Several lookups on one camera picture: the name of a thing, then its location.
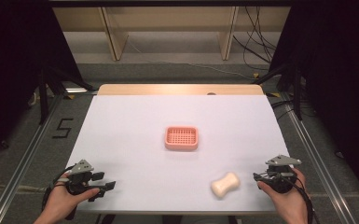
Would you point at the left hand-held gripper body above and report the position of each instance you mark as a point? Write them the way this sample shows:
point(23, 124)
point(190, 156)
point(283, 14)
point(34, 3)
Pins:
point(80, 177)

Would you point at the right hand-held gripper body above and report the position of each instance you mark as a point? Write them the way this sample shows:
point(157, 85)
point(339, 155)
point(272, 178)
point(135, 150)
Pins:
point(281, 179)

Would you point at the cream soap bar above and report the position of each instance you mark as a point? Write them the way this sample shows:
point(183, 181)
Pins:
point(225, 184)

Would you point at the pink soap dish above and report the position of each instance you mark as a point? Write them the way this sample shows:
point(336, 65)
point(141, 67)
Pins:
point(181, 138)

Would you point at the person's right hand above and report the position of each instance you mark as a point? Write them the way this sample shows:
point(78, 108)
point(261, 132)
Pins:
point(287, 200)

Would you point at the person's left hand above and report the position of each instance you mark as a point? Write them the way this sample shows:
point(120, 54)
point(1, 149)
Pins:
point(63, 200)

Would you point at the white table cover sheet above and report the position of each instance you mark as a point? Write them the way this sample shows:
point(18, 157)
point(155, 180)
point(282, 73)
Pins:
point(155, 168)

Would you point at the black tripod stand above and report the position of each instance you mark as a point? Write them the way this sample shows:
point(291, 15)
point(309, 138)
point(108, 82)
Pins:
point(296, 90)
point(45, 93)

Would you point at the yellow tape mark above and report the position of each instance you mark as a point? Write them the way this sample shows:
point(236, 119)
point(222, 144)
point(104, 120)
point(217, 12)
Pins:
point(256, 75)

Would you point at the wooden table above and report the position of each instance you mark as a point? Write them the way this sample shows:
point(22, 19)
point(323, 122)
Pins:
point(155, 89)

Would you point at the black curtain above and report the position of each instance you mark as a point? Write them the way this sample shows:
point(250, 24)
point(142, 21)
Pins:
point(338, 77)
point(15, 62)

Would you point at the beige wooden desk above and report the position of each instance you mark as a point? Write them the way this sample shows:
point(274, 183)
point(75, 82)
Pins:
point(171, 18)

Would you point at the aluminium floor rail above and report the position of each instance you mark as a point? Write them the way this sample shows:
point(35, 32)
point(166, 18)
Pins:
point(320, 161)
point(28, 155)

